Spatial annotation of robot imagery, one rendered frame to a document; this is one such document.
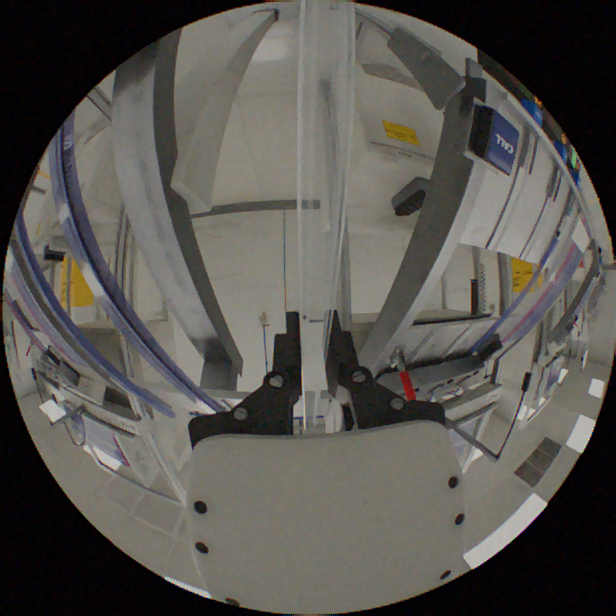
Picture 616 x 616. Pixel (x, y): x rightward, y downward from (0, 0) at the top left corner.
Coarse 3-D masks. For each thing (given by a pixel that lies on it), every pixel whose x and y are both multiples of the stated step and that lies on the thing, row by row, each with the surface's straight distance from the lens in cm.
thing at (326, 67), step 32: (320, 0) 8; (320, 32) 7; (352, 32) 7; (320, 64) 6; (352, 64) 6; (320, 96) 6; (352, 96) 6; (320, 128) 6; (352, 128) 6; (320, 160) 6; (320, 192) 6; (320, 224) 6; (320, 256) 7; (320, 288) 8; (320, 320) 9; (320, 352) 11; (320, 384) 16
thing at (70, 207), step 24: (72, 120) 13; (72, 144) 12; (72, 168) 12; (72, 192) 12; (72, 216) 11; (72, 240) 12; (96, 240) 12; (96, 264) 12; (96, 288) 13; (120, 312) 13; (144, 336) 15; (168, 360) 17; (192, 384) 20; (216, 408) 26
